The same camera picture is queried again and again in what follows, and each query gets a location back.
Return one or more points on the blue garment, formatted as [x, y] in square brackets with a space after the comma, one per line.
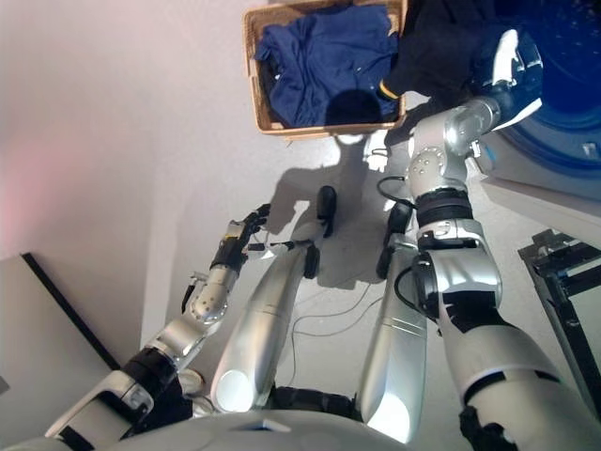
[319, 66]

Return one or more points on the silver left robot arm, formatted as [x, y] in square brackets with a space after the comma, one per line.
[178, 333]

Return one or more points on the silver left robot leg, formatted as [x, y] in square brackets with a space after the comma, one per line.
[263, 319]

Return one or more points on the black baseboard strip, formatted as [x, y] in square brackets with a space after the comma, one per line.
[70, 310]

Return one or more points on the black metal frame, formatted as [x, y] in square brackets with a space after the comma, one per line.
[568, 282]

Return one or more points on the dark grey washing machine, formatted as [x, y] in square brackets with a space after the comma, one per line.
[563, 117]

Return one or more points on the tan wicker laundry basket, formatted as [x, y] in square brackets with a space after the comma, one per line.
[256, 94]

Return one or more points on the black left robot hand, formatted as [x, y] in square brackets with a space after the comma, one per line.
[235, 244]

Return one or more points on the black garment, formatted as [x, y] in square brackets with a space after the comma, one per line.
[432, 51]

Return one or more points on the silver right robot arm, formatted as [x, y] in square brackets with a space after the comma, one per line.
[465, 272]

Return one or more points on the silver robot leg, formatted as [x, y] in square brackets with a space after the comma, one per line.
[396, 347]
[263, 319]

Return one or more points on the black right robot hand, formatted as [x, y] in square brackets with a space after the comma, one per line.
[507, 66]

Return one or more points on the silver right robot leg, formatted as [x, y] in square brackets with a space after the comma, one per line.
[396, 347]

